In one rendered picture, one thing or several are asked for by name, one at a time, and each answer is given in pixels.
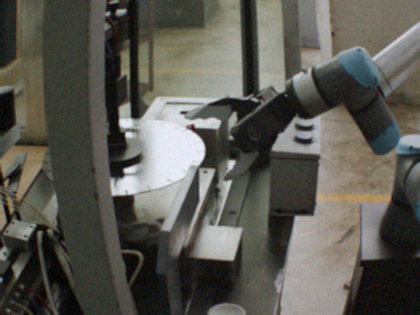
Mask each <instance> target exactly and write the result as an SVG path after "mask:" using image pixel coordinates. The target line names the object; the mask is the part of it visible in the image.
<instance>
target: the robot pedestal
mask: <svg viewBox="0 0 420 315"><path fill-rule="evenodd" d="M386 206H387V204H385V203H361V204H360V207H359V215H360V217H359V221H360V224H359V228H360V232H359V234H360V238H359V241H360V244H359V247H358V255H357V257H356V262H355V265H354V272H353V274H352V280H351V282H350V286H349V291H348V295H347V297H346V302H345V307H344V309H343V313H342V315H420V244H415V245H412V246H400V245H399V246H398V245H394V244H391V243H388V241H385V240H384V239H383V238H382V236H381V234H380V232H379V227H380V221H381V216H382V215H383V212H384V211H385V209H386Z"/></svg>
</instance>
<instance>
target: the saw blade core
mask: <svg viewBox="0 0 420 315"><path fill-rule="evenodd" d="M120 125H121V127H125V128H126V127H136V126H138V127H139V131H138V132H134V133H126V136H127V137H131V138H135V139H138V140H140V141H141V142H142V143H143V144H144V154H143V156H142V157H141V158H139V159H138V160H136V161H134V162H130V163H127V164H124V165H119V166H109V169H110V175H111V183H112V197H114V196H120V197H123V196H126V191H127V194H128V196H129V195H135V194H142V193H146V192H150V191H151V190H155V191H156V189H157V190H158V189H161V188H163V187H166V186H168V185H172V184H173V183H176V182H178V181H180V180H182V179H184V178H185V175H186V172H187V171H188V168H189V165H199V166H200V164H201V163H202V160H203V157H204V146H203V143H202V140H201V139H200V138H199V137H198V136H197V135H196V134H194V133H192V132H191V131H189V130H188V131H185V132H181V131H182V130H185V129H186V128H184V127H183V126H178V125H176V124H173V123H170V122H164V121H157V120H151V119H147V120H146V119H145V120H142V119H128V120H127V121H126V119H120ZM42 167H43V171H44V174H45V176H46V177H47V178H48V179H49V180H50V181H52V182H53V174H52V167H51V158H50V153H49V149H48V150H47V151H46V153H45V154H44V156H43V161H42ZM169 180H170V181H169ZM149 187H150V188H149Z"/></svg>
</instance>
